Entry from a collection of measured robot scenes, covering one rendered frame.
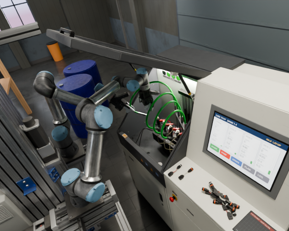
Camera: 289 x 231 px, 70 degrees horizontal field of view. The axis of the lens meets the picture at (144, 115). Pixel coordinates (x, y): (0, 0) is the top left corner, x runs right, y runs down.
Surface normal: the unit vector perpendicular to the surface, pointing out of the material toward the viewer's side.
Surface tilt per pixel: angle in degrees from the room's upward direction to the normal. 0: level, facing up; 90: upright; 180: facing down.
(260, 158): 76
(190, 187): 0
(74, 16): 90
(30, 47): 90
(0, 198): 0
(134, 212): 0
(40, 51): 90
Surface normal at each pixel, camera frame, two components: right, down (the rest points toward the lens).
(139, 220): -0.17, -0.80
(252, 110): -0.82, 0.25
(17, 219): 0.45, 0.46
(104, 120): 0.87, 0.04
